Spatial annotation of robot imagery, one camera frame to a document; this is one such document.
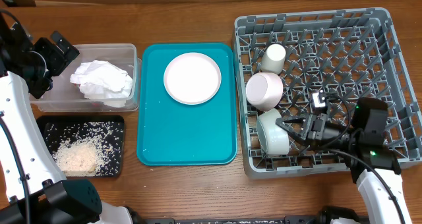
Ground grey bowl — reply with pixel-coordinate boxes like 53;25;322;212
256;108;290;156

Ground teal serving tray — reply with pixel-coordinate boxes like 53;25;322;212
136;43;237;166

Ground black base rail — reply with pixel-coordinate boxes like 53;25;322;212
145;215;319;224

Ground black plastic tray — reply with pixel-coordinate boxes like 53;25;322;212
35;115;126;179

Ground pink plate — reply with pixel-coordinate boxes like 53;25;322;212
164;52;222;105

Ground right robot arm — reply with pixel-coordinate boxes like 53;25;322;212
275;98;411;223

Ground white napkin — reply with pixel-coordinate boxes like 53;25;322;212
70;60;133;99

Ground grey dishwasher rack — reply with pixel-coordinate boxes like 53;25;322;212
233;8;421;179

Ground rice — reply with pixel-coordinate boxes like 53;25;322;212
44;121;123;177

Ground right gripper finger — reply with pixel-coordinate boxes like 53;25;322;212
276;114;313;128
285;127;310;144

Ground pink bowl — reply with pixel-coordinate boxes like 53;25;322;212
245;72;284;111

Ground cream cup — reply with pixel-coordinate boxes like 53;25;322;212
260;43;286;74

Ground clear plastic bin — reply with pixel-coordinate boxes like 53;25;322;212
30;43;141;112

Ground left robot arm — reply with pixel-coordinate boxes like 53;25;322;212
1;19;143;224

